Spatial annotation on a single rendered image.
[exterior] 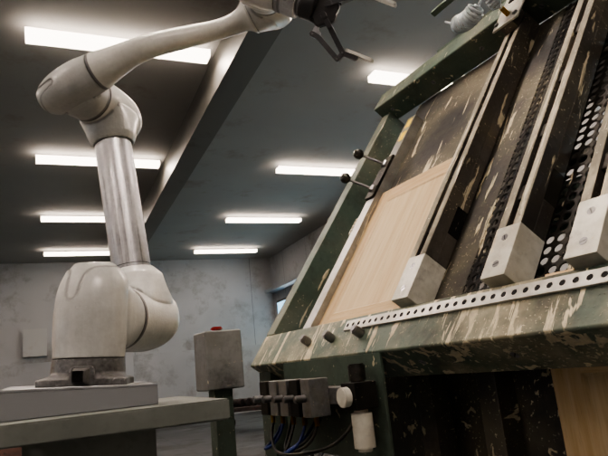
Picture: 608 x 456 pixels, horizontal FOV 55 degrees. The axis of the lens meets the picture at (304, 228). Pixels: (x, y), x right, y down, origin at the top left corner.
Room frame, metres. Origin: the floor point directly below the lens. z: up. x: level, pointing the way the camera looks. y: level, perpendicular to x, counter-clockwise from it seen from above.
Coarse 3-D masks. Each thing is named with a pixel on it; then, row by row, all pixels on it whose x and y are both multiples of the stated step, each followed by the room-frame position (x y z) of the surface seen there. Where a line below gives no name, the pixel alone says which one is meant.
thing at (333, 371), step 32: (288, 384) 1.54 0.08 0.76; (320, 384) 1.45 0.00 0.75; (352, 384) 1.33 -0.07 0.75; (384, 384) 1.34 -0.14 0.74; (288, 416) 1.77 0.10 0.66; (320, 416) 1.45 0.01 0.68; (352, 416) 1.35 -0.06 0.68; (384, 416) 1.35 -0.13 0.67; (288, 448) 1.55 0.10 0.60; (320, 448) 1.43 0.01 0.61; (352, 448) 1.48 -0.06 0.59; (384, 448) 1.37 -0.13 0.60
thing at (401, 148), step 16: (416, 128) 2.04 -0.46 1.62; (400, 144) 2.00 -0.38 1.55; (400, 160) 1.99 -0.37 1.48; (384, 192) 1.94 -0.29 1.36; (368, 208) 1.91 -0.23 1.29; (352, 240) 1.88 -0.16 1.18; (336, 272) 1.84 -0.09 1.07; (336, 288) 1.83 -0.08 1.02; (320, 304) 1.80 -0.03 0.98; (320, 320) 1.79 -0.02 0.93
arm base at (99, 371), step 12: (60, 360) 1.24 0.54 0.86; (72, 360) 1.23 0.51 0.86; (84, 360) 1.24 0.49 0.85; (96, 360) 1.25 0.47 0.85; (108, 360) 1.26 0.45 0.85; (120, 360) 1.30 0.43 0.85; (60, 372) 1.24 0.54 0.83; (72, 372) 1.22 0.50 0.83; (84, 372) 1.20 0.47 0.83; (96, 372) 1.25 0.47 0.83; (108, 372) 1.26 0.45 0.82; (120, 372) 1.29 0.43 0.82; (36, 384) 1.21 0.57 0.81; (48, 384) 1.21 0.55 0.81; (60, 384) 1.22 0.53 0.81; (72, 384) 1.22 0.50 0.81; (84, 384) 1.23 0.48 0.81; (96, 384) 1.24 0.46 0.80; (108, 384) 1.24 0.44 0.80; (120, 384) 1.24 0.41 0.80
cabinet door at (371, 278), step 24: (432, 168) 1.70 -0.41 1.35; (408, 192) 1.77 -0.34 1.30; (432, 192) 1.62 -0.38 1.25; (384, 216) 1.83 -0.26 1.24; (408, 216) 1.67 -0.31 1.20; (360, 240) 1.88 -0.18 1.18; (384, 240) 1.73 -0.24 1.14; (408, 240) 1.59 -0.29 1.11; (360, 264) 1.78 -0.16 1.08; (384, 264) 1.64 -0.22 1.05; (360, 288) 1.69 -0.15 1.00; (384, 288) 1.56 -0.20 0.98; (336, 312) 1.74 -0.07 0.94; (360, 312) 1.59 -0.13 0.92
